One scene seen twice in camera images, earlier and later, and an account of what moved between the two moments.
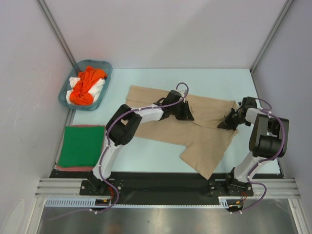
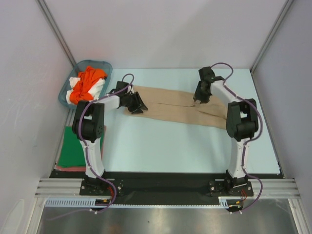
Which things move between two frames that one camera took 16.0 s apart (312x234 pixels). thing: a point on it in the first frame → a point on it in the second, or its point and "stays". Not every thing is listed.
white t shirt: (95, 89) stays
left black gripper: (186, 115) → (137, 101)
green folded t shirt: (82, 146) stays
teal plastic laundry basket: (105, 66) stays
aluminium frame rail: (52, 187) stays
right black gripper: (227, 123) → (198, 95)
